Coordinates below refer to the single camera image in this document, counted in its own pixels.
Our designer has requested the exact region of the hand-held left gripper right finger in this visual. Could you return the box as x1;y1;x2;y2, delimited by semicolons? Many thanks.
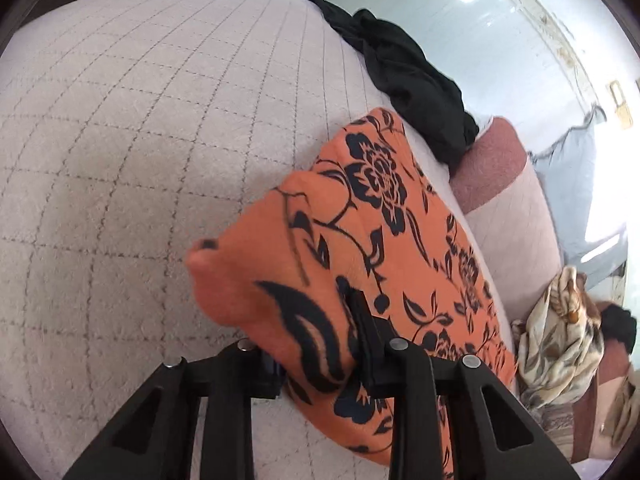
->
347;290;583;480

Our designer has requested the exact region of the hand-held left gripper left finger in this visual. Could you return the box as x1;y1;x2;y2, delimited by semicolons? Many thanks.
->
62;339;286;480

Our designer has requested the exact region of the orange floral shirt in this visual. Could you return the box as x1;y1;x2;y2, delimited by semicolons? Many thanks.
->
186;107;518;480

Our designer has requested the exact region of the black clothes pile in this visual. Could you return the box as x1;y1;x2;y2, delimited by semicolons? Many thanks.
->
282;0;480;168

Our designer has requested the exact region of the pink bolster cushion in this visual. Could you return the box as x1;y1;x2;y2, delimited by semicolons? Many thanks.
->
448;117;563;323

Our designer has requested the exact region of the cream floral blanket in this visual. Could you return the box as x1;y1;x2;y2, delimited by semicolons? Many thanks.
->
511;265;606;413

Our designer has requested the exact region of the striped sofa cushion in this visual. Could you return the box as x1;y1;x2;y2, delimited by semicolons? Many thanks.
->
540;400;576;461

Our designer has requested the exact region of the black garment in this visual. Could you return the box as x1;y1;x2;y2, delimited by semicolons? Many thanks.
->
600;305;638;353

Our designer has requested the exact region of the grey pillow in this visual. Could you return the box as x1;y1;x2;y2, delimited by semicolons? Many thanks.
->
530;105;628;288

